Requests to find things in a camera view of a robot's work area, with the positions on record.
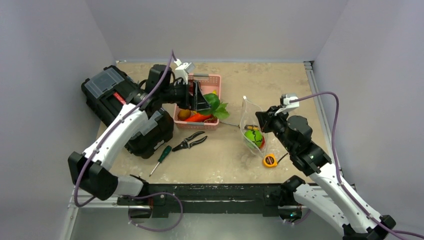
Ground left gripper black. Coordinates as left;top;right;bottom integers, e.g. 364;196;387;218
160;79;210;111

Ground green toy watermelon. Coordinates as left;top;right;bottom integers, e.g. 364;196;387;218
244;130;263;148

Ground red toy apple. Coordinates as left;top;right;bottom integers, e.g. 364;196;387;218
259;137;266;149

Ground clear zip top bag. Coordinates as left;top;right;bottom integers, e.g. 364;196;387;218
239;96;268;158

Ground green toy leaf vegetable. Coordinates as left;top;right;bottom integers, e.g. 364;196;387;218
198;93;230;120

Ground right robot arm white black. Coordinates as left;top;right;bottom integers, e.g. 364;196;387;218
255;106;396;240

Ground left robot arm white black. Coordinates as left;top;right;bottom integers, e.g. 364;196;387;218
68;60;211;205

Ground black yellow screwdriver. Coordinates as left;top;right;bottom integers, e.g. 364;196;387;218
220;121;260;131

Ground orange toy carrot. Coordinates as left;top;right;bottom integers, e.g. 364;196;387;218
184;113;213;123

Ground brown toy kiwi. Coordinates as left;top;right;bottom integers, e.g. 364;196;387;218
177;109;192;121

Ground pink plastic basket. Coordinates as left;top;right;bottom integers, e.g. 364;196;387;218
173;73;222;130

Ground orange tape measure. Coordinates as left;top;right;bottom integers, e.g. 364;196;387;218
262;153;289;168

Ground black pliers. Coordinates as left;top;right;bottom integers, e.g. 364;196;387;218
171;131;208;152

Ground black tool box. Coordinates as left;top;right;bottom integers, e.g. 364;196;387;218
81;64;174;159

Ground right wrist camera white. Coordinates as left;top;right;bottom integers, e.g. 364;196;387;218
274;93;300;116

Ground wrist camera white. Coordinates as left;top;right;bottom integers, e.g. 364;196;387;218
274;93;300;116
173;58;196;84

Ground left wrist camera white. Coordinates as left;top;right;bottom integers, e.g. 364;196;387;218
173;58;196;84

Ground green handled screwdriver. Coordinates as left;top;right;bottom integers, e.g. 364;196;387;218
149;145;172;177

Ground aluminium frame rail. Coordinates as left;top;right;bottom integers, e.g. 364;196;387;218
303;61;334;159

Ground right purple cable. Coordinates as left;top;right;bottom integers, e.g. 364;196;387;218
291;91;424;240

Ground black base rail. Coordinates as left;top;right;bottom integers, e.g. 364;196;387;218
117;183;307;221

